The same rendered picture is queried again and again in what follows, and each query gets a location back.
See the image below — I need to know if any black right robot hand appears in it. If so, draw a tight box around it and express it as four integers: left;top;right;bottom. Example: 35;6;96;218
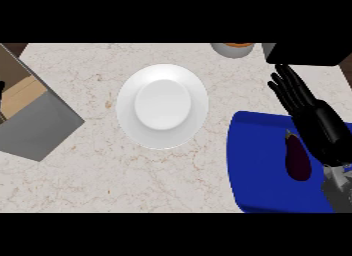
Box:
265;63;352;167

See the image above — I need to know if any dark purple eggplant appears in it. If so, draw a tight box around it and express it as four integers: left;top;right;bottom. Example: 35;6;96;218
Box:
283;129;313;182

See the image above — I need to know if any blue tray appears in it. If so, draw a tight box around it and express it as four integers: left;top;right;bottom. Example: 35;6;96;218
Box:
226;110;352;214

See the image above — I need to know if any white plate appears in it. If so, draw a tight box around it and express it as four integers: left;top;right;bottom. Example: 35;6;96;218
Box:
115;63;209;151

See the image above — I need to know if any wooden drawer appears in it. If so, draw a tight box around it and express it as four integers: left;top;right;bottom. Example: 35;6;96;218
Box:
0;43;50;126

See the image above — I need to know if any black appliance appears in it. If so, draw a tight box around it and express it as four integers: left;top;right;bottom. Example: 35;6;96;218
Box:
264;43;352;67

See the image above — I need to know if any grey pot with orange contents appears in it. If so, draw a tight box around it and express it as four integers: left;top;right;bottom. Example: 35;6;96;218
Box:
209;43;255;59

